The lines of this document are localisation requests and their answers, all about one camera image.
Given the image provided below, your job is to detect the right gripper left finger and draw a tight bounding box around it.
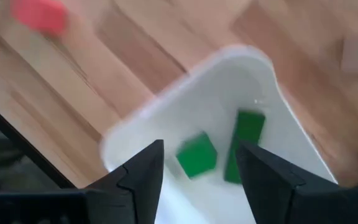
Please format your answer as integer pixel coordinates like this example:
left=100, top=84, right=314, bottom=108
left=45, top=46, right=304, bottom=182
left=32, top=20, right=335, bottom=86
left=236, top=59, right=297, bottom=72
left=85, top=139, right=165, bottom=224

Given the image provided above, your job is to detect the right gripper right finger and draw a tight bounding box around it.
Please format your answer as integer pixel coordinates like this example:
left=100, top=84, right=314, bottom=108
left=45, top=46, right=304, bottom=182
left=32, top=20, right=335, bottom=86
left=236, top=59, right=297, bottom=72
left=236, top=141, right=338, bottom=224

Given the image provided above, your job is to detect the green oblong wooden block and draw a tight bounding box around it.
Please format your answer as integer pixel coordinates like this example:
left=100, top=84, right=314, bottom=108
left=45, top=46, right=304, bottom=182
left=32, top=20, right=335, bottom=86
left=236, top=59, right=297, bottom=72
left=224, top=108, right=267, bottom=185

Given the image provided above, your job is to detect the small green wooden block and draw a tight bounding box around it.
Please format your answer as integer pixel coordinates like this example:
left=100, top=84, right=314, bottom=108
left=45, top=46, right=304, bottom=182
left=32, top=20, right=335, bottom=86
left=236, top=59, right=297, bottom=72
left=175, top=131, right=219, bottom=180

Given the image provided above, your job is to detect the small red wooden block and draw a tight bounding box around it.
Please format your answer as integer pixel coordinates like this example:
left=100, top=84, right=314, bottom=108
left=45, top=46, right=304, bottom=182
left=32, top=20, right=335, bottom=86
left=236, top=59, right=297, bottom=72
left=9, top=0, right=70, bottom=37

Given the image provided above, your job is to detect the white plastic bin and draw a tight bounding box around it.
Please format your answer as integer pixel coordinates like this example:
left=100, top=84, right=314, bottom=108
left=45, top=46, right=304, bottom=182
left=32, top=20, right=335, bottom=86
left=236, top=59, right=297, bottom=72
left=99, top=43, right=338, bottom=224

